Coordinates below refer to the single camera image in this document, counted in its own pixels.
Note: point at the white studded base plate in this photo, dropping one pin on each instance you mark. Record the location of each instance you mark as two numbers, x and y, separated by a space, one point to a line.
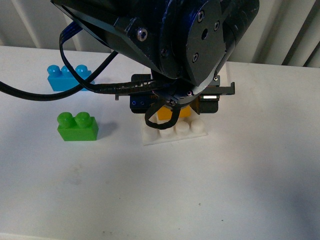
188 127

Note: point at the green two-stud toy block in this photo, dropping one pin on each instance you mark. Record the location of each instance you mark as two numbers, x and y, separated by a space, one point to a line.
81 127

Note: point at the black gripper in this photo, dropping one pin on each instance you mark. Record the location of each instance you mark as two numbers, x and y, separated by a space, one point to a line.
207 97

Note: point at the yellow two-stud toy block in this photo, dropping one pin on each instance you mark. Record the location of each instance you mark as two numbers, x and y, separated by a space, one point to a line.
165 114

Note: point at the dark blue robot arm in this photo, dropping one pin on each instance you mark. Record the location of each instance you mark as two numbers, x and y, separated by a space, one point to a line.
185 43

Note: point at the blue three-stud toy block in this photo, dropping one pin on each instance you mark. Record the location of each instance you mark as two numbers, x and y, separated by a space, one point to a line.
60 79

